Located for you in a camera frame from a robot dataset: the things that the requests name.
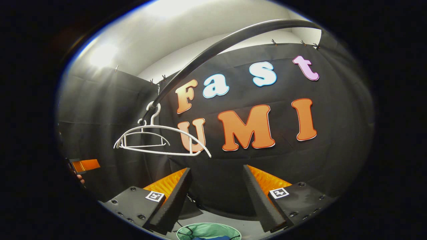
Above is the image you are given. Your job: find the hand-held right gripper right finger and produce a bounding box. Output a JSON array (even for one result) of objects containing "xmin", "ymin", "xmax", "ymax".
[{"xmin": 243, "ymin": 164, "xmax": 336, "ymax": 233}]

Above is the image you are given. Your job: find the small white plastic hanger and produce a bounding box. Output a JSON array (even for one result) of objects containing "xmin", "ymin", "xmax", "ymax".
[{"xmin": 118, "ymin": 118, "xmax": 170, "ymax": 149}]

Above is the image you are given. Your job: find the black clothes rail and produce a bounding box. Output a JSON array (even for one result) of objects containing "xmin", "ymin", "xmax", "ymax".
[{"xmin": 140, "ymin": 19, "xmax": 322, "ymax": 122}]

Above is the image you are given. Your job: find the square ceiling light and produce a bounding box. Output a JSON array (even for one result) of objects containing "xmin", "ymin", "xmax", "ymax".
[{"xmin": 88, "ymin": 42, "xmax": 120, "ymax": 69}]

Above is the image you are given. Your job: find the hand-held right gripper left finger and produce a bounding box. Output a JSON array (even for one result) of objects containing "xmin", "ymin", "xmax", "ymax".
[{"xmin": 100, "ymin": 168, "xmax": 193, "ymax": 235}]

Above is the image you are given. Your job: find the large white plastic hanger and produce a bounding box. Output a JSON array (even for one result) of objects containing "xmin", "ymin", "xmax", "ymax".
[{"xmin": 113, "ymin": 102, "xmax": 212, "ymax": 158}]

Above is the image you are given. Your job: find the green laundry hamper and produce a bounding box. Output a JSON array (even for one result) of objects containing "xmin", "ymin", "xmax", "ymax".
[{"xmin": 176, "ymin": 223, "xmax": 242, "ymax": 240}]

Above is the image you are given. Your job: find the black backdrop cloth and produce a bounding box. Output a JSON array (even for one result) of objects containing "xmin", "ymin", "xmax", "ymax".
[{"xmin": 57, "ymin": 32, "xmax": 376, "ymax": 220}]

